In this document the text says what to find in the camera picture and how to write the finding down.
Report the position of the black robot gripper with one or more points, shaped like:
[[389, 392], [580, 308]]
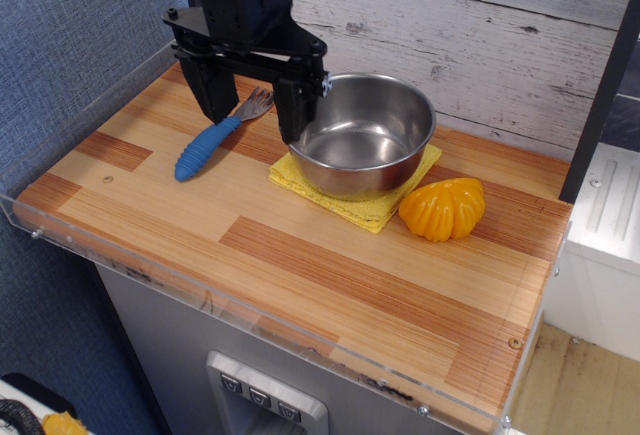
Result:
[[214, 40]]

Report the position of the yellow black object bottom left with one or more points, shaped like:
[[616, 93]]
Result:
[[27, 407]]

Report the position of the clear acrylic table guard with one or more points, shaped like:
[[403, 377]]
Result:
[[442, 329]]

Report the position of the yellow plastic toy pepper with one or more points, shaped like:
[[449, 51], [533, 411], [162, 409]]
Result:
[[448, 209]]

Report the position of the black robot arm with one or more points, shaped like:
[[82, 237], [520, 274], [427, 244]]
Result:
[[217, 40]]

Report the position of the stainless steel pot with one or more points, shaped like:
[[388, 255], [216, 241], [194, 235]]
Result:
[[367, 138]]

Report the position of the silver toy fridge cabinet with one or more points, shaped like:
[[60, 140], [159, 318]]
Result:
[[211, 377]]

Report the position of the white toy sink unit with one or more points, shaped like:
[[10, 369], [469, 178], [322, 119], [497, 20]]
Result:
[[594, 291]]

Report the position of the yellow folded cloth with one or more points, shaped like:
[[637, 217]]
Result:
[[371, 214]]

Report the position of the blue-handled metal fork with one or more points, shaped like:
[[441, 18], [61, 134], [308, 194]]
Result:
[[198, 152]]

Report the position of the black vertical frame post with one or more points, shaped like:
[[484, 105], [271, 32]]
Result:
[[611, 79]]

